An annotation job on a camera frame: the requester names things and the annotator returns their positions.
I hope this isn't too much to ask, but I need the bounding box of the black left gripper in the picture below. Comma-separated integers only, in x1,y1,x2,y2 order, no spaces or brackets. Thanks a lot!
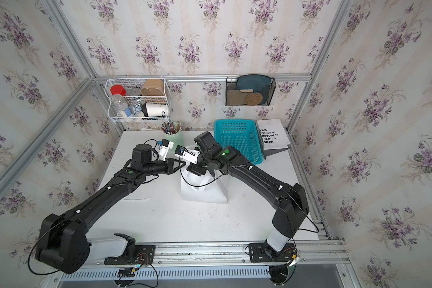
144,159,188,178

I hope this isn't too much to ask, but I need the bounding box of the white insulated delivery bag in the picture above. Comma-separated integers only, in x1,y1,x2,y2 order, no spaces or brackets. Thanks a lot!
180,162,229,204

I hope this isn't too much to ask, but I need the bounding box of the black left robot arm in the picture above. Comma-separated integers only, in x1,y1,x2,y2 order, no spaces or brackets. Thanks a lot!
31,144,186,274

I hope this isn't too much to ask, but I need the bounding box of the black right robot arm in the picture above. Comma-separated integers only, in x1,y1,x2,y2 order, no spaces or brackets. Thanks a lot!
194,132,310,256

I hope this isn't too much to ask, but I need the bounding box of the green pencil cup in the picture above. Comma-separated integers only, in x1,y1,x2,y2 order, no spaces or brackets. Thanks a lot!
162,120,185,147

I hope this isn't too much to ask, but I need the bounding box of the teal plastic basket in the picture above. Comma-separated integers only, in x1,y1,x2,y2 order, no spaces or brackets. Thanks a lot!
214,119,264,165

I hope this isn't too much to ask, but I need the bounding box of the white cylindrical canister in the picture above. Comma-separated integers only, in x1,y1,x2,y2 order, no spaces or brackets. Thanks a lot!
141,102,169,118

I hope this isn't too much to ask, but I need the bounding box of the clear plastic bottle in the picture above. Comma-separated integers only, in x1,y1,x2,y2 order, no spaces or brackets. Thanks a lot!
112,94,133,118

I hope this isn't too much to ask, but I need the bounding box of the brown lidded container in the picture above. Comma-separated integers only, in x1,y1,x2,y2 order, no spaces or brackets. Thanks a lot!
140,79,166,96

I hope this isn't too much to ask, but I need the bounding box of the white book black text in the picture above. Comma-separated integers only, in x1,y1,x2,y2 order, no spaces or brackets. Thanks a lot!
256,119,290,158

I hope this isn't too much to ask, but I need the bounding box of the round cork coaster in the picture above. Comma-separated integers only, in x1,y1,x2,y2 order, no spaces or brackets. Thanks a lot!
245,92,264,106

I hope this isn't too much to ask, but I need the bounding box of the red lid jar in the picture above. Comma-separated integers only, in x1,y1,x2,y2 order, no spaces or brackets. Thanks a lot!
110,85,127,97

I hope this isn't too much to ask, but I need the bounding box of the small circuit board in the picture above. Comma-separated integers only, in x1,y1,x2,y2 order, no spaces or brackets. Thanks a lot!
117,268,135,278

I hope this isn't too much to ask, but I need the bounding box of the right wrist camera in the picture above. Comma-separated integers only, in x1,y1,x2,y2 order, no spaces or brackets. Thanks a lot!
175,145,200,164

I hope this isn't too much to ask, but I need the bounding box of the white wire wall basket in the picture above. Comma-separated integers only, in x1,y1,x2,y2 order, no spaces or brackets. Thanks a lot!
104,78,172,122

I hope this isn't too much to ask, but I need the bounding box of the black mesh wall organizer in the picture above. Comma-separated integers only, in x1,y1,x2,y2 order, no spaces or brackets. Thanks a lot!
225,74,277,106

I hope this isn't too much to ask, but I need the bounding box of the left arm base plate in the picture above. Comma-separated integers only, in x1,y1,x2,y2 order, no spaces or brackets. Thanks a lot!
104,244,156,265

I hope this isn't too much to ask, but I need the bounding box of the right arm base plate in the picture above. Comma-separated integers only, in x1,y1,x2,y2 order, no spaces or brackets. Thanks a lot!
244,242,298,263

